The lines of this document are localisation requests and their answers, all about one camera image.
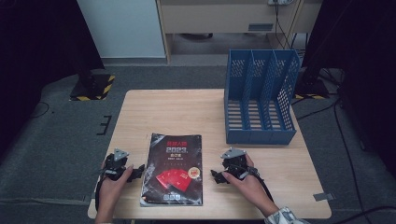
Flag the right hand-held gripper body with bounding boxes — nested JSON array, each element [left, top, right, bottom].
[[219, 147, 260, 181]]

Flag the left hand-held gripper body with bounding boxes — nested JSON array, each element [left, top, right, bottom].
[[102, 147, 131, 182]]

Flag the black book with red print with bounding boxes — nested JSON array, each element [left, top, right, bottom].
[[139, 133, 204, 207]]

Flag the blue plastic file rack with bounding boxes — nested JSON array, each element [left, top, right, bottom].
[[223, 49, 302, 146]]

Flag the person's left hand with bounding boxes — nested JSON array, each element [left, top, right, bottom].
[[96, 161, 134, 217]]

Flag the person's right hand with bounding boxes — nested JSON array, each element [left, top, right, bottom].
[[221, 153, 280, 217]]

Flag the black floor marking tape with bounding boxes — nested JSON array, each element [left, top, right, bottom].
[[95, 115, 113, 136]]

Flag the black stand base striped edge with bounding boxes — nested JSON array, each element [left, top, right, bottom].
[[293, 66, 331, 101], [69, 68, 116, 102]]

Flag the white cabinet panel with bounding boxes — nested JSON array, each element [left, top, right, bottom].
[[76, 0, 166, 59]]

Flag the dark curtain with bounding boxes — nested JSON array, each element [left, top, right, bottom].
[[303, 0, 396, 171], [0, 0, 106, 157]]

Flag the left hand-held gripper black cable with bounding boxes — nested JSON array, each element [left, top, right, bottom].
[[94, 174, 107, 213]]

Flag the hand-held gripper black cable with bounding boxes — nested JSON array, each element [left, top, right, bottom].
[[247, 167, 275, 203], [94, 174, 107, 213]]

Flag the right hand-held gripper black cable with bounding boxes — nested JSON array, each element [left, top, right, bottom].
[[247, 167, 275, 203]]

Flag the thin black floor cable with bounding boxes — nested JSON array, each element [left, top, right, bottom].
[[30, 101, 50, 119]]

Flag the long black floor cable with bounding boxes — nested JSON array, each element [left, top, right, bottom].
[[295, 69, 365, 217]]

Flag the thick black floor cable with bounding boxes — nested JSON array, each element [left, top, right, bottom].
[[331, 204, 396, 224]]

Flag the black hanging cables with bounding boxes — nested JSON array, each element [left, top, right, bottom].
[[273, 3, 309, 50]]

